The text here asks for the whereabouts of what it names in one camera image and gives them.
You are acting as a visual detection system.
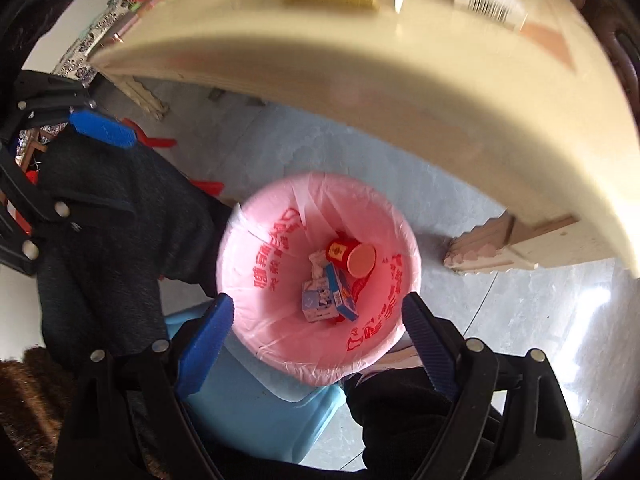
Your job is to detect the brown fuzzy mat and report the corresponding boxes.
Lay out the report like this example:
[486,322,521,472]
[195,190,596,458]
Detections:
[0,345,76,480]

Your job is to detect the cream wooden coffee table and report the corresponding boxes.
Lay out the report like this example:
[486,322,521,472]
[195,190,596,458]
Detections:
[87,0,640,281]

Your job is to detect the light blue plastic stool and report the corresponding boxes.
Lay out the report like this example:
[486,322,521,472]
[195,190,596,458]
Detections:
[164,305,346,465]

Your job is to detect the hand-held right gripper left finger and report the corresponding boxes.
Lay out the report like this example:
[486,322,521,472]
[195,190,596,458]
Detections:
[52,292,236,480]

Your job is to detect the blue white milk carton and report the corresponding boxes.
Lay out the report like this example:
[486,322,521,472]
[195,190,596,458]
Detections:
[301,277,343,323]

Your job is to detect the small blue box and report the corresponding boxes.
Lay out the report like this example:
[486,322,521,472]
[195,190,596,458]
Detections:
[324,262,360,322]

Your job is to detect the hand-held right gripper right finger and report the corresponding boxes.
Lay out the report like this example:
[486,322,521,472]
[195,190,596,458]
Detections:
[401,291,583,480]

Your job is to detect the red paper cup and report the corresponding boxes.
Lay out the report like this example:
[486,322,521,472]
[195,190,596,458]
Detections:
[326,237,377,278]

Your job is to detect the brown leather armchair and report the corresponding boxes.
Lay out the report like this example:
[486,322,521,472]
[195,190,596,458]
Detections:
[565,0,640,86]

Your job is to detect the black white patterned blanket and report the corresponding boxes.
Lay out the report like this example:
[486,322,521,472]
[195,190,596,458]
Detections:
[52,0,151,83]

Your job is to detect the large white tissue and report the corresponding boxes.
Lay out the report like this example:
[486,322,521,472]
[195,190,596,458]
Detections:
[307,249,331,281]

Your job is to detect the red plastic stool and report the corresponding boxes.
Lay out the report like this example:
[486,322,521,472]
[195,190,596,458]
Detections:
[120,117,226,201]

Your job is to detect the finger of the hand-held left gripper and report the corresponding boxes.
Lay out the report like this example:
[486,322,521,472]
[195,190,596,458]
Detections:
[14,74,137,150]
[0,145,71,277]

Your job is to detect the pink lined trash bin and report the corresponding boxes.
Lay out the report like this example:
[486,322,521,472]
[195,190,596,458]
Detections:
[216,171,422,387]

